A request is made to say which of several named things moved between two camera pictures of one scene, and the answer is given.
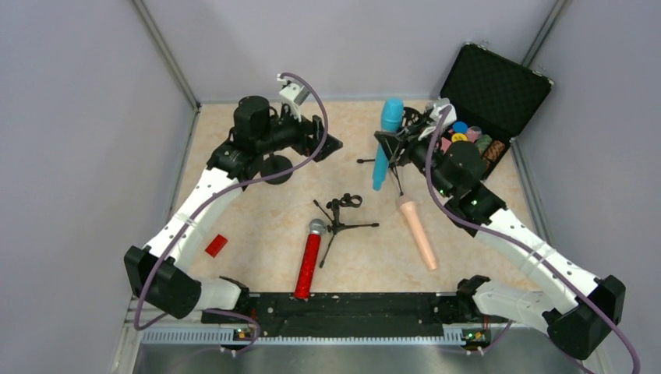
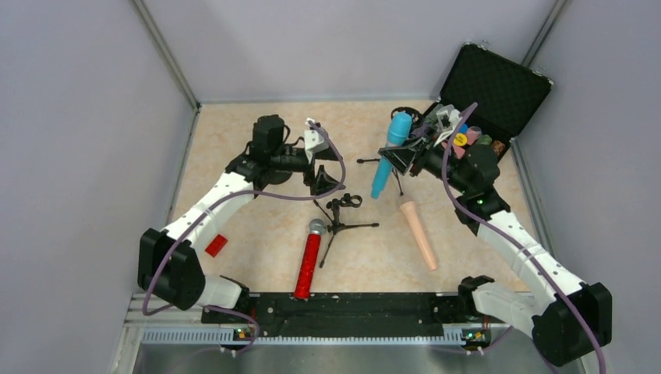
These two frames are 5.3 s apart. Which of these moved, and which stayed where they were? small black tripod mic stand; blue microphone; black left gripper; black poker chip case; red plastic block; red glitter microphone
Moved: black left gripper; blue microphone
Stayed: red glitter microphone; red plastic block; black poker chip case; small black tripod mic stand
